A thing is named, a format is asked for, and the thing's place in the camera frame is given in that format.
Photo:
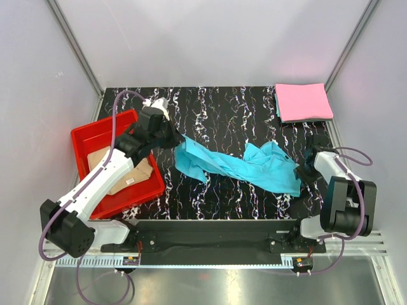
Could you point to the teal folded t shirt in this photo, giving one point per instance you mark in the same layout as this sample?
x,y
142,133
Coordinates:
x,y
277,106

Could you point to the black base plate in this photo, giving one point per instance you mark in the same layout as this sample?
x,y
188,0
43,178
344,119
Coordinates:
x,y
215,243

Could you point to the pink folded t shirt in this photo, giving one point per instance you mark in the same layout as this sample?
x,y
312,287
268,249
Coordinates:
x,y
303,101

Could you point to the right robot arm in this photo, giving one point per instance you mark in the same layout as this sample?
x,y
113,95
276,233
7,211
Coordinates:
x,y
349,206

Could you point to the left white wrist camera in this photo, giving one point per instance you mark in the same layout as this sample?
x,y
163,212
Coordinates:
x,y
160,103

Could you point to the beige folded t shirt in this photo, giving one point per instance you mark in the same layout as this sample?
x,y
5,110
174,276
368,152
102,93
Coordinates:
x,y
140,173

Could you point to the red plastic bin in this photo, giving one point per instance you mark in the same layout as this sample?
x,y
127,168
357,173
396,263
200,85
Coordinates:
x,y
95,136

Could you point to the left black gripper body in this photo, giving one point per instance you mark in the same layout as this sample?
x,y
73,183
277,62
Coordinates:
x,y
162,138

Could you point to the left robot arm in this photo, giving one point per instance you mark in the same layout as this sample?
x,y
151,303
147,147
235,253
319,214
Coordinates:
x,y
67,224

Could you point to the turquoise t shirt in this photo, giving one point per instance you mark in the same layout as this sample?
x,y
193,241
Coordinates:
x,y
267,167

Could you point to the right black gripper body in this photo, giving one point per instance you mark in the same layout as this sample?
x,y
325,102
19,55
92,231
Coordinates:
x,y
311,171

